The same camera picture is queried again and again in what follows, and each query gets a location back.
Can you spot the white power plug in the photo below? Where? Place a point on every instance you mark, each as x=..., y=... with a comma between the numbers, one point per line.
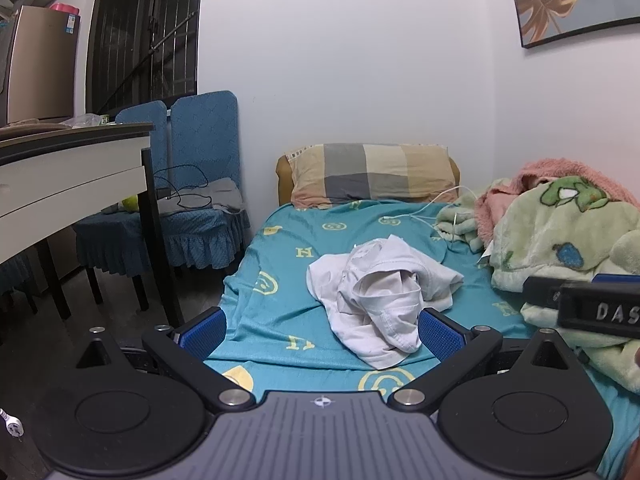
x=12, y=426

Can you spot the clear plastic bag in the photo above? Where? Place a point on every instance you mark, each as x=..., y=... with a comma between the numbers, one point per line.
x=82, y=120

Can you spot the dark barred window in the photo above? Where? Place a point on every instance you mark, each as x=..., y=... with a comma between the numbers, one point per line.
x=130, y=35

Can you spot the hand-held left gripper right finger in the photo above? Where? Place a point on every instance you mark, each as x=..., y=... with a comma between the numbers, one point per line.
x=440, y=337

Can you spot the checkered pillow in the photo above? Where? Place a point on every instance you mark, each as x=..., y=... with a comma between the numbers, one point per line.
x=284, y=180

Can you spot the blue covered chair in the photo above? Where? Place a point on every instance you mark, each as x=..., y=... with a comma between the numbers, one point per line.
x=142, y=115
x=205, y=135

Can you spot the green cartoon fleece blanket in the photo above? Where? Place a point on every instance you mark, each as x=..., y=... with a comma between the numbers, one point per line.
x=540, y=240

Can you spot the pink fuzzy blanket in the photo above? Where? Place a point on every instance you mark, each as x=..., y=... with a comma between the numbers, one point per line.
x=500, y=200

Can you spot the yellow-green toy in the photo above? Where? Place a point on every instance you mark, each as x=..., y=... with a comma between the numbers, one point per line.
x=130, y=203

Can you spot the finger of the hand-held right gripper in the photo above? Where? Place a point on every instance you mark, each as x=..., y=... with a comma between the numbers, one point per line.
x=540, y=291
x=617, y=278

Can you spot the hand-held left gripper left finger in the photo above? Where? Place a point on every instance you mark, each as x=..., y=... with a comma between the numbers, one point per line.
x=202, y=334

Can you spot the leaf wall picture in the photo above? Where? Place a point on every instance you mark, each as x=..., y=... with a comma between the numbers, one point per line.
x=550, y=0

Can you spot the white shirt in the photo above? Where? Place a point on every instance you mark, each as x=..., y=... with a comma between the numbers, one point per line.
x=380, y=300

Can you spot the white desk with dark top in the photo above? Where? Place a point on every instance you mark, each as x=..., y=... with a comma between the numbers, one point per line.
x=60, y=185

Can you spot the checked pillow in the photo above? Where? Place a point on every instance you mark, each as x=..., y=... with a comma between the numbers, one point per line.
x=370, y=170

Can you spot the pink container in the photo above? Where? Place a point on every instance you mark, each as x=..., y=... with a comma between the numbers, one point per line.
x=65, y=9

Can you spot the silver fridge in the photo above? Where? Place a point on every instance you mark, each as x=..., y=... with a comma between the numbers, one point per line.
x=40, y=70

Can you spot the bed with teal sheet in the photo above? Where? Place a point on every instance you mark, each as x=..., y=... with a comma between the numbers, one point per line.
x=280, y=320

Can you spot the grey cloth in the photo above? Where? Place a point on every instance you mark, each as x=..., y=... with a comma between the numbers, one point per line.
x=225, y=192

